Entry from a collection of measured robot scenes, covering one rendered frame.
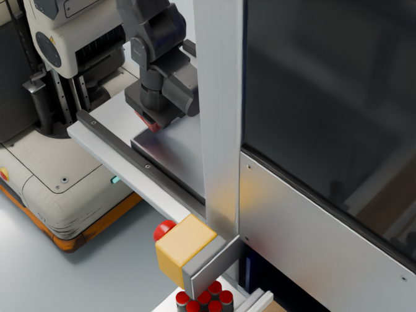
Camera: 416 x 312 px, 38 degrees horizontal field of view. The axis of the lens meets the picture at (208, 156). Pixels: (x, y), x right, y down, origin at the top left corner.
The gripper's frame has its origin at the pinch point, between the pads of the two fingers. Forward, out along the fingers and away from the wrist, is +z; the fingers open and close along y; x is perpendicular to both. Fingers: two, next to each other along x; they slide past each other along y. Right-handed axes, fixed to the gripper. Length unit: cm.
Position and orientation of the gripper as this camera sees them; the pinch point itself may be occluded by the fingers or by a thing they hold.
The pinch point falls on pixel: (156, 127)
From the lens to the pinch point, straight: 111.4
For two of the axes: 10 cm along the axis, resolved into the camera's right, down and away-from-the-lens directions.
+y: 7.1, 6.3, -3.3
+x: 7.0, -5.7, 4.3
